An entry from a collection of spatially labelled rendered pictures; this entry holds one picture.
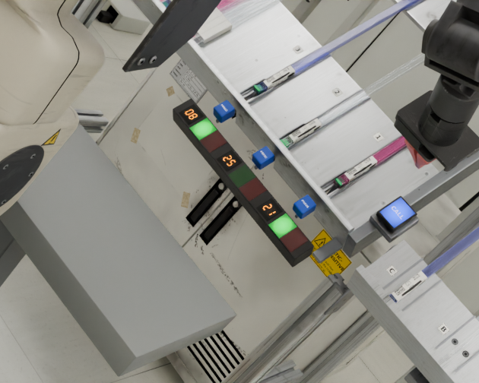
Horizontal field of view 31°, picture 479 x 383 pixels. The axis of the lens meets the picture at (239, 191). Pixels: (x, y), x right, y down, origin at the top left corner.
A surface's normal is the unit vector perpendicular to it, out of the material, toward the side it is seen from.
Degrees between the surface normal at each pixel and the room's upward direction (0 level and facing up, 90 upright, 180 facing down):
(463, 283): 90
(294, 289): 90
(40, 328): 0
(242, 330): 90
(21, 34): 82
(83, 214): 0
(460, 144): 44
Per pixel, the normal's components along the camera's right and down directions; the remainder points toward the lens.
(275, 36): 0.05, -0.47
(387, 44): -0.53, 0.03
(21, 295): 0.61, -0.69
